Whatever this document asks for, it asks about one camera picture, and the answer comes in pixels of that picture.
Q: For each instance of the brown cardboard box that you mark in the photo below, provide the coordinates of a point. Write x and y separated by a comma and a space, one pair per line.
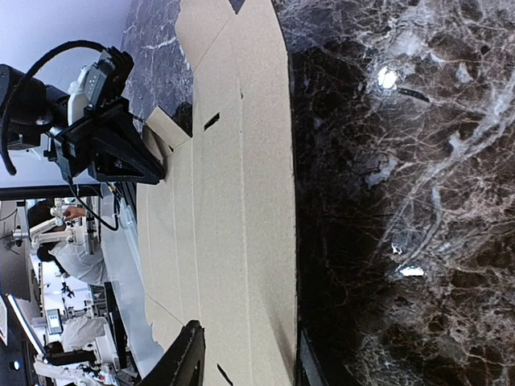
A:
217, 235

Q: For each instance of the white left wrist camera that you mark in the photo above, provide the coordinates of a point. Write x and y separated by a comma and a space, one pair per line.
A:
99, 83

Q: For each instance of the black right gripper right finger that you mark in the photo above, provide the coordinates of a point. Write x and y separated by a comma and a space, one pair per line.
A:
309, 369

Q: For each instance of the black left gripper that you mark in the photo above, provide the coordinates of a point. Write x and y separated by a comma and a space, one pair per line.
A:
106, 144

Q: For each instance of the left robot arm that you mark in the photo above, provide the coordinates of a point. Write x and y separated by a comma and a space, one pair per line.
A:
30, 108

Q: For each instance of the person in white shirt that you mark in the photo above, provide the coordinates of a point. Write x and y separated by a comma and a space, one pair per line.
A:
70, 258

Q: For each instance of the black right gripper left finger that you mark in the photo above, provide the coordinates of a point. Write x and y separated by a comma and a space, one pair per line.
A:
183, 362

